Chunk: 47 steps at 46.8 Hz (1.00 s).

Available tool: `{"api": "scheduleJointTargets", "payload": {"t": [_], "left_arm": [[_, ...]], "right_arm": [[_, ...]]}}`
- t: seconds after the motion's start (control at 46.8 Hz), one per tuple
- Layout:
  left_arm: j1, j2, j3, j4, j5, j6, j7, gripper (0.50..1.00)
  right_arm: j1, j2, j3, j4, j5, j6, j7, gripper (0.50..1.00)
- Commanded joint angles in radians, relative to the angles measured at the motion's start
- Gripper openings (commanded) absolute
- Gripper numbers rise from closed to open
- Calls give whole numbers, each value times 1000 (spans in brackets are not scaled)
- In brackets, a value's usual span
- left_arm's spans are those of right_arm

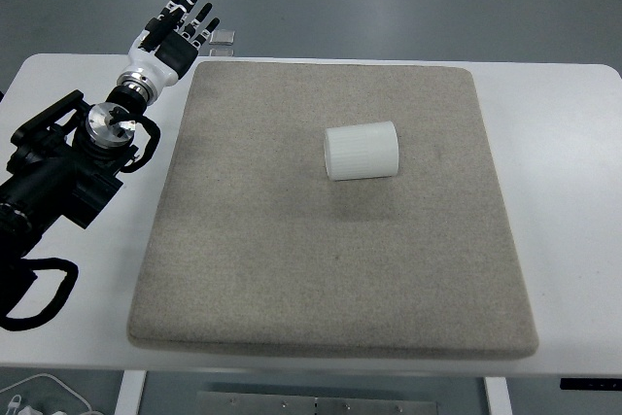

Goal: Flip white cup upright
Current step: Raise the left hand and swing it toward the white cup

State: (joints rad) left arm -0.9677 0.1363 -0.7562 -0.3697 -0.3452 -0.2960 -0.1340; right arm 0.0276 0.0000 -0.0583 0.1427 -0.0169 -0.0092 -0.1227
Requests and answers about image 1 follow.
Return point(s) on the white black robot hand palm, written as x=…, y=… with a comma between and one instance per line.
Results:
x=165, y=65

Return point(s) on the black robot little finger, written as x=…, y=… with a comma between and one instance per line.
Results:
x=206, y=33

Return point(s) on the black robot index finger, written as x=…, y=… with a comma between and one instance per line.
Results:
x=172, y=6

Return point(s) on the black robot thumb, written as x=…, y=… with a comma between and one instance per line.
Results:
x=158, y=29

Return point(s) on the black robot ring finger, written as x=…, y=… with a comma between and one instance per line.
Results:
x=191, y=27

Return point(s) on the white ribbed cup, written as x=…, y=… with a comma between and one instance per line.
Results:
x=362, y=151

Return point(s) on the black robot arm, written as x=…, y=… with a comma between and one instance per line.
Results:
x=69, y=156

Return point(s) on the beige fabric mat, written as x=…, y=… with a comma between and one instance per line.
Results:
x=254, y=250

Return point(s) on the white table leg left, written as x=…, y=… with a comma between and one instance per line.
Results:
x=131, y=391

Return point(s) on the white table leg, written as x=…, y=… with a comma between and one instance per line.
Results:
x=131, y=391
x=497, y=394

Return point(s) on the white power adapter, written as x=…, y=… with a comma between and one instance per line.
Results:
x=15, y=407

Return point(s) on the white table leg right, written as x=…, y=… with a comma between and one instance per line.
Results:
x=497, y=394

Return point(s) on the black desk control panel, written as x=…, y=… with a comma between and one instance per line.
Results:
x=591, y=384

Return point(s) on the clear plastic bracket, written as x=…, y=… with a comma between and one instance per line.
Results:
x=221, y=43

